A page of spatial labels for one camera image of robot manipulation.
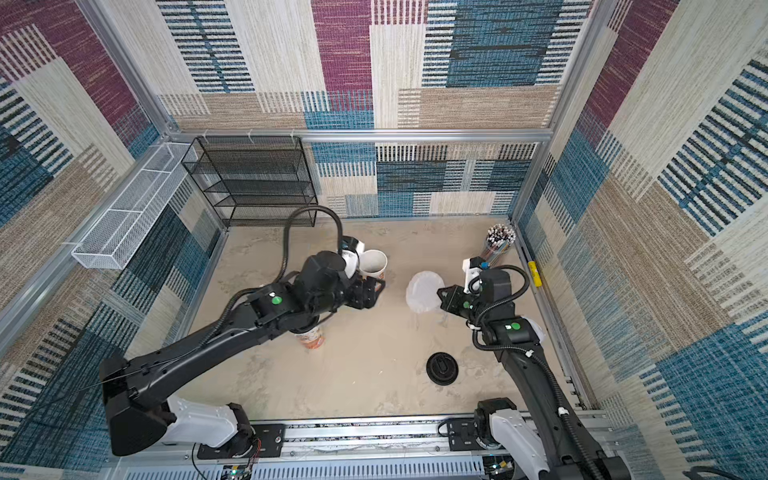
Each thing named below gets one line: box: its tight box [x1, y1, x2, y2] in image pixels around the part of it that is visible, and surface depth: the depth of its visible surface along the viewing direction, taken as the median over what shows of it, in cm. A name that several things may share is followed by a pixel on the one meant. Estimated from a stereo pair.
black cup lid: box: [426, 352, 459, 386], surface depth 85 cm
